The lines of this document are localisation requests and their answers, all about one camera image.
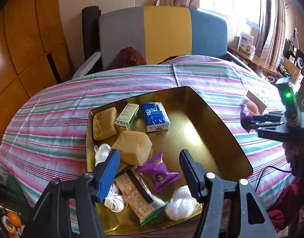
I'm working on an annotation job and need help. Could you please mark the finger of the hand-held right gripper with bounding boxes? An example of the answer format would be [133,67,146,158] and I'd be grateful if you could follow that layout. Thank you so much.
[257,125,291,142]
[249,112,287,129]

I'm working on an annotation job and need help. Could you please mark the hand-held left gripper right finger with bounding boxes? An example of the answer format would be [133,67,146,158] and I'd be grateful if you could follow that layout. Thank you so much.
[179,149,278,238]

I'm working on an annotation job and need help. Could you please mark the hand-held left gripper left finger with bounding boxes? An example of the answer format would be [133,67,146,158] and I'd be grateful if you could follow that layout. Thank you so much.
[21,149,121,238]

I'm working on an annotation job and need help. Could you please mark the purple snack packet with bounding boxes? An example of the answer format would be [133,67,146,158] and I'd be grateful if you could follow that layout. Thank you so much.
[240,104,254,132]
[135,152,182,194]

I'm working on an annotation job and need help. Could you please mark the white plastic bag ball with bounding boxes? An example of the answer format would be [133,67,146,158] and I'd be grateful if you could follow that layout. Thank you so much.
[165,185,196,221]
[94,143,113,169]

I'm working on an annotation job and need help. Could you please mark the green-edged cracker packet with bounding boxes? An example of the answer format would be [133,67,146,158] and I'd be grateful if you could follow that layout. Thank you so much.
[115,165,167,226]

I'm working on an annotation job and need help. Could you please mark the rounded sponge cake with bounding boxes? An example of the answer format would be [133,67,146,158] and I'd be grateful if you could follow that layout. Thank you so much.
[111,131,153,166]

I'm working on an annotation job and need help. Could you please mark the gold metal tin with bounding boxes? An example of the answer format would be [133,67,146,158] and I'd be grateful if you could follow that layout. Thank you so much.
[86,86,254,237]

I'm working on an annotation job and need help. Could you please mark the green and white small box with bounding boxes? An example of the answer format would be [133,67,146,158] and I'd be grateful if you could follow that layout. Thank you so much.
[114,103,140,132]

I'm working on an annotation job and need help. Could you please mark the blue tissue pack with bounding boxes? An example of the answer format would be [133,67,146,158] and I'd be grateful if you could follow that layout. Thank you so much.
[141,102,170,132]

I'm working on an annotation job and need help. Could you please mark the person's right hand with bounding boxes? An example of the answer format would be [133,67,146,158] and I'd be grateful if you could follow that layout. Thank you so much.
[285,140,301,164]

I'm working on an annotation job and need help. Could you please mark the peach egg-shaped sponge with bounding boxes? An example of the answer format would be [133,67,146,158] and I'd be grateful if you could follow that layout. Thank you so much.
[246,101,260,116]

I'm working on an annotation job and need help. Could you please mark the cracked-top sponge cake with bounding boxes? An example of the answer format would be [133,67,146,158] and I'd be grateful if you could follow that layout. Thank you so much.
[93,107,118,141]

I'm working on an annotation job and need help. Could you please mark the wooden side table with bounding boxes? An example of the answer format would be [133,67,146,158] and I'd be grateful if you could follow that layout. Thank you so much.
[228,45,279,76]

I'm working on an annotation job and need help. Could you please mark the cardboard box with devices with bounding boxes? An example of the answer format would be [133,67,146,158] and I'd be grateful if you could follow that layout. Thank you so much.
[281,40,304,85]

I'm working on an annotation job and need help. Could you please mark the dark red garment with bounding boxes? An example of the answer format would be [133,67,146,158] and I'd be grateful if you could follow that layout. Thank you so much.
[266,176,304,238]

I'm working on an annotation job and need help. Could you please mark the green plastic bag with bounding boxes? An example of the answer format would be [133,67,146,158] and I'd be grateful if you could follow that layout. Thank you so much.
[0,175,28,214]

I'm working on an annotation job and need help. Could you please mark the orange fruit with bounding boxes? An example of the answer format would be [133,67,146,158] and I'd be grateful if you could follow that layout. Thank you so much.
[7,212,21,227]

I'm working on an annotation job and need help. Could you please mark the red-brown cloth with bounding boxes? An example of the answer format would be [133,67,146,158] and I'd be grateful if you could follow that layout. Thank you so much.
[112,47,147,68]

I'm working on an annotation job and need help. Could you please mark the grey yellow blue chair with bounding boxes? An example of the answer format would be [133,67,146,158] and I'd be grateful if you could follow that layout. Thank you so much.
[98,6,228,71]

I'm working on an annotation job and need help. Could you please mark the white coiled cable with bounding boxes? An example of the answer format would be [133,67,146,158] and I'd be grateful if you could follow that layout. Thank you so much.
[104,183,129,212]

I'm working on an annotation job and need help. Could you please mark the black cable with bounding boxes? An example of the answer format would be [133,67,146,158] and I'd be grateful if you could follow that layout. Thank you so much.
[254,165,295,196]

